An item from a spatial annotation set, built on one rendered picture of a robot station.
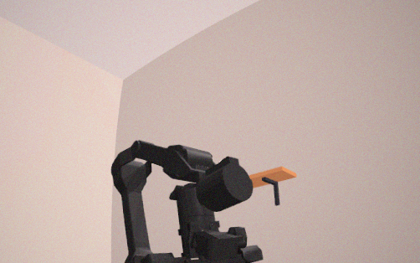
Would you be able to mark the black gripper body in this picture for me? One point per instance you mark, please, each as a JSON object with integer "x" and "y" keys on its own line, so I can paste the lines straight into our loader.
{"x": 248, "y": 254}

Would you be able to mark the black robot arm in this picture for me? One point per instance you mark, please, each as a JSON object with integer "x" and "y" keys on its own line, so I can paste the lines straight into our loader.
{"x": 214, "y": 187}

